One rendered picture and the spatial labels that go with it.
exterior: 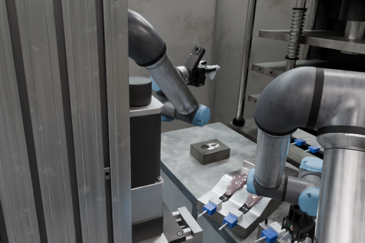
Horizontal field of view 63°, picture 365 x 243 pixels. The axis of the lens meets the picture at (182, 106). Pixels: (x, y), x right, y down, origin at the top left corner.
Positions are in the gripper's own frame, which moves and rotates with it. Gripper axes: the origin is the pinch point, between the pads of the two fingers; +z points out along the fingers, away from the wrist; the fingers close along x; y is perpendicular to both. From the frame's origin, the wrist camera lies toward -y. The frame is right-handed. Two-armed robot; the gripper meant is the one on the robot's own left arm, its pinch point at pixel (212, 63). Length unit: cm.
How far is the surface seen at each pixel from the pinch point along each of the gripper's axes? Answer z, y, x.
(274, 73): 91, 19, -3
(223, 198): -4, 58, 23
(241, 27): 218, 13, -99
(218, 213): -15, 58, 26
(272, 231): -16, 49, 50
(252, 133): 89, 68, -5
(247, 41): 94, 4, -30
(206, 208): -17, 57, 22
